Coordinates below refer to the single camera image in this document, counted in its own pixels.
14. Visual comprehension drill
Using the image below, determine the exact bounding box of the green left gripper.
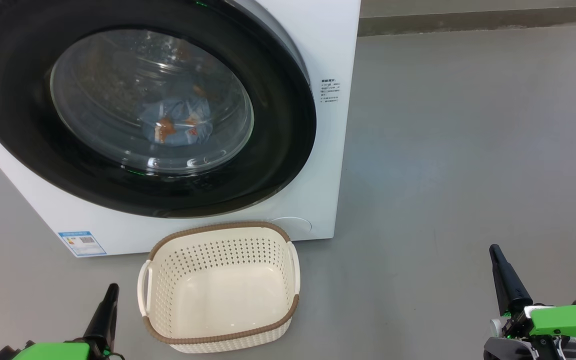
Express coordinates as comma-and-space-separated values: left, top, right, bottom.
12, 283, 120, 360

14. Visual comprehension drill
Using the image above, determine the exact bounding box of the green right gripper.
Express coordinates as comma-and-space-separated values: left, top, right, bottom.
483, 244, 576, 360

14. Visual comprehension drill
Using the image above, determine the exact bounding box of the blue patterned cloth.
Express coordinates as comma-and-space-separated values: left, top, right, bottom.
138, 95, 214, 147

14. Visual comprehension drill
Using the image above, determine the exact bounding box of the washing machine door glass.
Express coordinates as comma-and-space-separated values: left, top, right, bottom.
0, 0, 318, 219

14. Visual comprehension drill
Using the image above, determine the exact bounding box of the white front-load washing machine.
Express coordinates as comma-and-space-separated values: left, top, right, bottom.
0, 0, 362, 258

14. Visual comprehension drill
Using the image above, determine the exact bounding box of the stainless steel washing machine drum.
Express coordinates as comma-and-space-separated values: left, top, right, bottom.
50, 29, 255, 176

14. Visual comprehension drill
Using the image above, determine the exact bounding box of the blue energy label sticker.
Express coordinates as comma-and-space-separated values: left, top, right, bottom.
58, 230, 107, 258

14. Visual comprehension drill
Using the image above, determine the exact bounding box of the cream perforated laundry basket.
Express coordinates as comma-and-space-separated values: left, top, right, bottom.
137, 221, 301, 354

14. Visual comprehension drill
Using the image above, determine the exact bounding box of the round filter cover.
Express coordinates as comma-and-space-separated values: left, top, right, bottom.
269, 216, 313, 234

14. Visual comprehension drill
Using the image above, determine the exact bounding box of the printed text label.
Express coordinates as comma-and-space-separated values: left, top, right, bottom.
320, 78, 340, 104

